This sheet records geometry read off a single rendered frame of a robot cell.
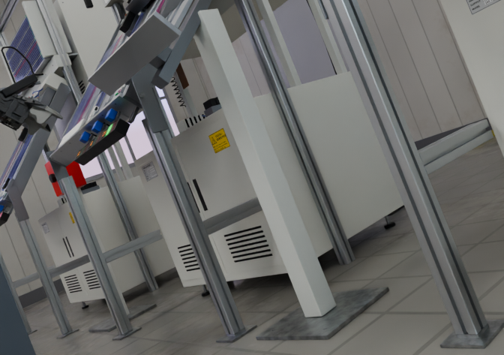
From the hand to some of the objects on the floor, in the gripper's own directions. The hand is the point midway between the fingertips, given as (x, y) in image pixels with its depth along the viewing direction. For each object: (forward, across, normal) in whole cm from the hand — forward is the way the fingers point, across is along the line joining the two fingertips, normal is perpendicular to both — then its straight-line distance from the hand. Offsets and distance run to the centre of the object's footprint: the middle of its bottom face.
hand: (56, 122), depth 164 cm
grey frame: (+80, -3, -27) cm, 85 cm away
